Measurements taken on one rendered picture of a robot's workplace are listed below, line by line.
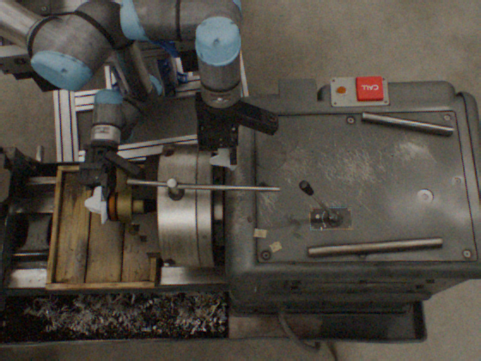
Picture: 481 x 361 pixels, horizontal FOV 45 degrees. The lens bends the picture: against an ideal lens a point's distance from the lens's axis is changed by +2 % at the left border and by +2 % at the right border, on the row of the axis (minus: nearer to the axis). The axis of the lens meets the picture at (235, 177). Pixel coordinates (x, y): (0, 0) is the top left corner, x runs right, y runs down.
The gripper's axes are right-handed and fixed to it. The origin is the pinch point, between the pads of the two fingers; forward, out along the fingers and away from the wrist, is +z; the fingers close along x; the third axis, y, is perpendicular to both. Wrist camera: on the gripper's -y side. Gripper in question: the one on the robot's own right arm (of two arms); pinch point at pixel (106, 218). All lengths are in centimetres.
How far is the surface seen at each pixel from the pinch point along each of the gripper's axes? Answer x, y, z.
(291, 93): 17, -47, -26
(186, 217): 13.7, -22.0, 3.6
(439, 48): -109, -128, -114
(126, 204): 3.8, -5.7, -2.4
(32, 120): -107, 68, -78
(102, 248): -19.7, 5.8, 3.4
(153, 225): 2.7, -12.4, 2.7
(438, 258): 17, -76, 14
